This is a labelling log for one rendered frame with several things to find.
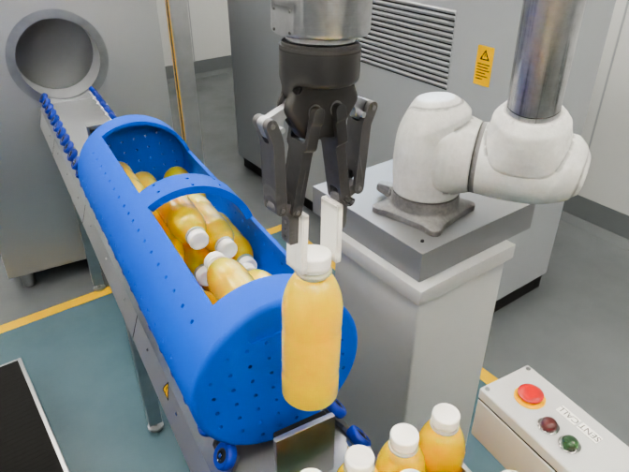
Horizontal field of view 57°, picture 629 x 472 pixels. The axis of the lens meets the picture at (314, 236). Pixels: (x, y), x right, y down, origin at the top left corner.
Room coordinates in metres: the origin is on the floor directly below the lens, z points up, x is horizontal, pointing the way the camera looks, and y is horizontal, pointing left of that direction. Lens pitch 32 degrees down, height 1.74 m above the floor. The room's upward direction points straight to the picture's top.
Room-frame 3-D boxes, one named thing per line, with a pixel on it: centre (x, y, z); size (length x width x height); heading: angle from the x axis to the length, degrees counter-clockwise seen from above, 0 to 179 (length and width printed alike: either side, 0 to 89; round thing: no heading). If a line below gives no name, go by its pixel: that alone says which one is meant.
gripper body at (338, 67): (0.53, 0.00, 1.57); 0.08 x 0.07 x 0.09; 126
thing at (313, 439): (0.58, 0.02, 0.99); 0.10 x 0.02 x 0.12; 119
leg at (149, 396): (1.46, 0.59, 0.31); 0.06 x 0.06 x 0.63; 29
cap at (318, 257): (0.52, 0.00, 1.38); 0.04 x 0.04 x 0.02
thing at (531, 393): (0.59, -0.31, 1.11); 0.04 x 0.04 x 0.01
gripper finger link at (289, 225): (0.50, 0.03, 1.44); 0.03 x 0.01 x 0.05; 126
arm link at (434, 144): (1.19, -0.27, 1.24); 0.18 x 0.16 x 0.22; 66
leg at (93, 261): (2.32, 1.08, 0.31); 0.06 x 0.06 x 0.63; 29
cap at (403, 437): (0.52, -0.12, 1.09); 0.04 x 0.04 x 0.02
